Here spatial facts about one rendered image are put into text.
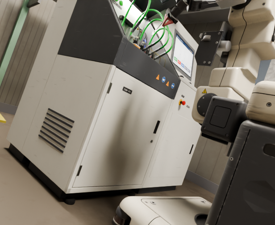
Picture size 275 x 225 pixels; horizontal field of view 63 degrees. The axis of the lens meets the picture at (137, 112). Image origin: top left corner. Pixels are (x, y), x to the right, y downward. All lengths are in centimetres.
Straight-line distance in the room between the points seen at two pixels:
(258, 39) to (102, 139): 89
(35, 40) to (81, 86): 226
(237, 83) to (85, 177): 91
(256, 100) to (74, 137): 92
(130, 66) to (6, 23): 241
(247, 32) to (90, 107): 82
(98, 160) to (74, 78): 51
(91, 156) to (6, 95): 238
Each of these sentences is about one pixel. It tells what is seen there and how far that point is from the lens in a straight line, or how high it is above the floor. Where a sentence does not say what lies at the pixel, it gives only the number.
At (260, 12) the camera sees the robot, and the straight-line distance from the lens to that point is 105.
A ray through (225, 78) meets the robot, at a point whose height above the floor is 85.
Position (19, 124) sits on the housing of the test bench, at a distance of 184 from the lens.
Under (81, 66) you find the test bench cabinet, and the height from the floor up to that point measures 75.
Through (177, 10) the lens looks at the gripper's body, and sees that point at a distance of 156.
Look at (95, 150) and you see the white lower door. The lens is 129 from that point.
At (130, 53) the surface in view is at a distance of 129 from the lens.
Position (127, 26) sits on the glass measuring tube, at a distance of 202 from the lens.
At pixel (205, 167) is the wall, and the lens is 311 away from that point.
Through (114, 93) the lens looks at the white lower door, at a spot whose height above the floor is 66.
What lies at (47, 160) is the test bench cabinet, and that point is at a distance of 146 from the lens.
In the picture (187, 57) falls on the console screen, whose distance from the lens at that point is 239.
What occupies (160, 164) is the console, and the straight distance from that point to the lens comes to 189.
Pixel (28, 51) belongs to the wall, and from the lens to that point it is 351.
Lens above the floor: 59
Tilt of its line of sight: 1 degrees up
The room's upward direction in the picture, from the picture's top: 20 degrees clockwise
